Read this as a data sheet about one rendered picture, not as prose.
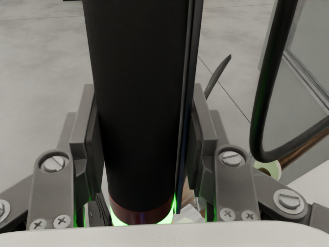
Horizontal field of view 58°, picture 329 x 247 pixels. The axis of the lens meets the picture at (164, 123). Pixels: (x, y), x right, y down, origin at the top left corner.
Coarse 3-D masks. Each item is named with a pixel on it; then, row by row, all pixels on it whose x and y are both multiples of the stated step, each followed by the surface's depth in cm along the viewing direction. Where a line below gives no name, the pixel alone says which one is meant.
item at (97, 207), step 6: (102, 192) 57; (96, 198) 62; (102, 198) 56; (90, 204) 71; (96, 204) 62; (102, 204) 57; (96, 210) 64; (102, 210) 57; (108, 210) 53; (90, 216) 72; (96, 216) 66; (102, 216) 58; (108, 216) 53; (90, 222) 73; (96, 222) 68; (102, 222) 60; (108, 222) 53
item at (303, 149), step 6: (324, 132) 31; (312, 138) 30; (318, 138) 30; (324, 138) 31; (306, 144) 29; (312, 144) 30; (294, 150) 28; (300, 150) 29; (306, 150) 29; (288, 156) 28; (294, 156) 28; (300, 156) 29; (282, 162) 27; (288, 162) 28; (264, 168) 26; (282, 168) 27; (270, 174) 26; (204, 210) 23; (204, 216) 22
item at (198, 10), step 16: (192, 0) 9; (192, 16) 9; (192, 32) 9; (192, 48) 10; (192, 64) 10; (192, 80) 11; (192, 96) 11; (176, 176) 15; (176, 192) 15; (176, 208) 15
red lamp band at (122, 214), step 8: (112, 200) 14; (168, 200) 14; (112, 208) 15; (120, 208) 14; (160, 208) 14; (168, 208) 15; (120, 216) 14; (128, 216) 14; (136, 216) 14; (144, 216) 14; (152, 216) 14; (160, 216) 14; (136, 224) 14
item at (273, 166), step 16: (288, 0) 14; (288, 16) 15; (272, 32) 16; (288, 32) 15; (272, 48) 16; (272, 64) 16; (272, 80) 17; (256, 96) 18; (256, 112) 19; (256, 128) 20; (320, 128) 29; (256, 144) 21; (288, 144) 27; (256, 160) 27; (272, 160) 25; (272, 176) 26
